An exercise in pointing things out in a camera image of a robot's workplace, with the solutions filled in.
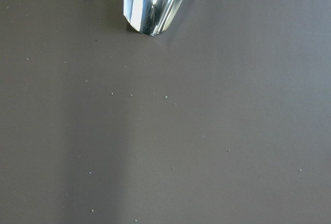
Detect metal ice scoop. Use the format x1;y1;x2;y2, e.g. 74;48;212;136
123;0;183;36

